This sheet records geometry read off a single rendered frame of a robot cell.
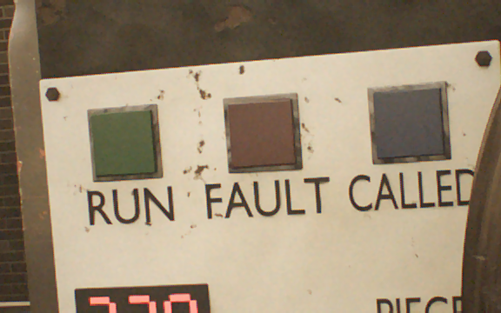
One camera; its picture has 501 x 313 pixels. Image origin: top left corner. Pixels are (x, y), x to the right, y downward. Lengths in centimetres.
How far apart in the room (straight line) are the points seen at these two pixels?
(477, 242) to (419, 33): 18
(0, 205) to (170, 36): 672
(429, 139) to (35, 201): 276
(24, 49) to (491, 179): 289
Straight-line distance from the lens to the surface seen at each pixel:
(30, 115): 326
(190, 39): 61
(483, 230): 43
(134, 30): 62
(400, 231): 57
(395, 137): 56
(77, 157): 61
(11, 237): 730
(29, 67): 326
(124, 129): 59
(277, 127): 57
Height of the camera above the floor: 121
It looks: 3 degrees down
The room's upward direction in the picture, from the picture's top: 4 degrees counter-clockwise
